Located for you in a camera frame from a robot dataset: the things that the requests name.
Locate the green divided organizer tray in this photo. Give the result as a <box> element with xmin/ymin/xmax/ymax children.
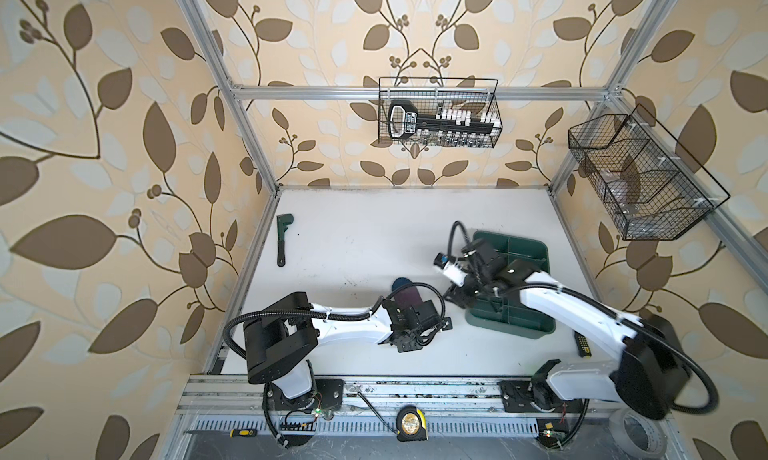
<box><xmin>465</xmin><ymin>230</ymin><xmax>556</xmax><ymax>340</ymax></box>

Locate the purple striped sock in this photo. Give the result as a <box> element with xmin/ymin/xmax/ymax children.
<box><xmin>392</xmin><ymin>277</ymin><xmax>423</xmax><ymax>309</ymax></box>

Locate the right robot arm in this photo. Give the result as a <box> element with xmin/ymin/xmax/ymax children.
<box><xmin>434</xmin><ymin>239</ymin><xmax>720</xmax><ymax>420</ymax></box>

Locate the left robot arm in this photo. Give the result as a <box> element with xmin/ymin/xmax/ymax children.
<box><xmin>222</xmin><ymin>282</ymin><xmax>453</xmax><ymax>400</ymax></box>

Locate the clear tape roll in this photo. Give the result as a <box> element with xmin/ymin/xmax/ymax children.
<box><xmin>608</xmin><ymin>408</ymin><xmax>667</xmax><ymax>459</ymax></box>

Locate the yellow black tape measure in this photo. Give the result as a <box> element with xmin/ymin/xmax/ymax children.
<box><xmin>396</xmin><ymin>405</ymin><xmax>428</xmax><ymax>442</ymax></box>

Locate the yellow black screwdriver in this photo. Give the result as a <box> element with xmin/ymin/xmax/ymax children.
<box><xmin>184</xmin><ymin>429</ymin><xmax>257</xmax><ymax>438</ymax></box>
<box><xmin>574</xmin><ymin>332</ymin><xmax>592</xmax><ymax>358</ymax></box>

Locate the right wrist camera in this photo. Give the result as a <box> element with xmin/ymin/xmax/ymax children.
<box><xmin>433</xmin><ymin>253</ymin><xmax>468</xmax><ymax>287</ymax></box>

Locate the aluminium frame rail front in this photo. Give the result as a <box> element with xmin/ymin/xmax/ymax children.
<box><xmin>173</xmin><ymin>374</ymin><xmax>673</xmax><ymax>437</ymax></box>

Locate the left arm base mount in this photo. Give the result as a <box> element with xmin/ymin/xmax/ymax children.
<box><xmin>262</xmin><ymin>378</ymin><xmax>345</xmax><ymax>449</ymax></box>

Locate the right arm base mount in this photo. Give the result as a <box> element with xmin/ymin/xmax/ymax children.
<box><xmin>498</xmin><ymin>380</ymin><xmax>590</xmax><ymax>450</ymax></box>

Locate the black socket set rail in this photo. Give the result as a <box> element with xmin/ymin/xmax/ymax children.
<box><xmin>384</xmin><ymin>100</ymin><xmax>502</xmax><ymax>142</ymax></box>

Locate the green handled tool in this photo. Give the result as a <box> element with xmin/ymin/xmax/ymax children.
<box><xmin>276</xmin><ymin>214</ymin><xmax>294</xmax><ymax>268</ymax></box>

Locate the wire basket back wall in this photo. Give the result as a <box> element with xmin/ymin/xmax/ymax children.
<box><xmin>377</xmin><ymin>76</ymin><xmax>503</xmax><ymax>149</ymax></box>

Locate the wire basket wall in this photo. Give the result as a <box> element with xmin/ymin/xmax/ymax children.
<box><xmin>568</xmin><ymin>105</ymin><xmax>731</xmax><ymax>241</ymax></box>
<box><xmin>377</xmin><ymin>76</ymin><xmax>503</xmax><ymax>149</ymax></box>

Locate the wire basket right wall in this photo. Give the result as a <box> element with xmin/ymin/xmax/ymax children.
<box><xmin>568</xmin><ymin>105</ymin><xmax>731</xmax><ymax>241</ymax></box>

